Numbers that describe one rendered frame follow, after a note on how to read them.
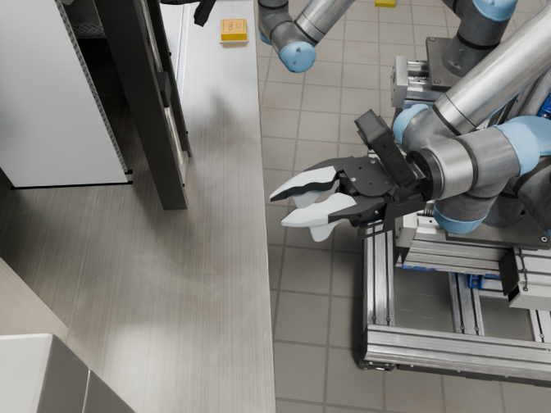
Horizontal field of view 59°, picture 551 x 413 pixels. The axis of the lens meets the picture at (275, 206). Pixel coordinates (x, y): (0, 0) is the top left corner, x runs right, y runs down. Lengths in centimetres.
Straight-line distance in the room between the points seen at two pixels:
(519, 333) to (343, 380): 59
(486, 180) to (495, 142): 5
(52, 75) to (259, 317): 54
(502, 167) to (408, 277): 110
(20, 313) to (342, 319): 131
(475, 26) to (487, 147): 78
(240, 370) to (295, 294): 107
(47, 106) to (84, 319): 38
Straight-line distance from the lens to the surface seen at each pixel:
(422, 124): 83
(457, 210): 77
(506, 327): 178
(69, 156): 105
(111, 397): 18
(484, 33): 143
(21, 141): 104
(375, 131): 56
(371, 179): 61
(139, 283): 94
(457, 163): 66
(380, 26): 310
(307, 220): 57
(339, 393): 178
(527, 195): 103
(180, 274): 94
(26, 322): 80
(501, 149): 69
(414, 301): 172
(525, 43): 81
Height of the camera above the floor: 172
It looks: 55 degrees down
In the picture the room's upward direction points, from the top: straight up
